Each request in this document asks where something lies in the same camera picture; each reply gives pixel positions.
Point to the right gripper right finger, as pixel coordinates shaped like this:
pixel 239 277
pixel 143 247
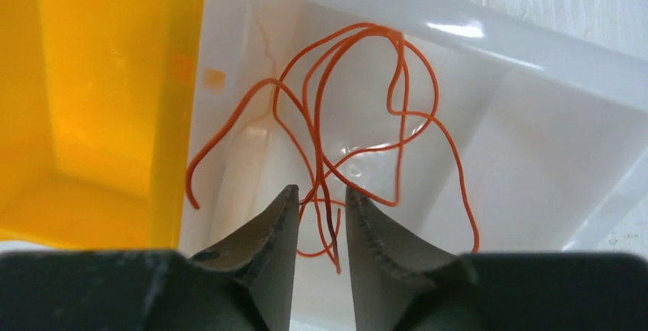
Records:
pixel 400 281

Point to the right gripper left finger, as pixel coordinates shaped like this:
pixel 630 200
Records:
pixel 254 268

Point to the orange plastic bin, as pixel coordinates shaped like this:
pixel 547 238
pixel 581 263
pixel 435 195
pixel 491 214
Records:
pixel 96 102

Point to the white plastic bin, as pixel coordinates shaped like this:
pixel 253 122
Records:
pixel 545 134

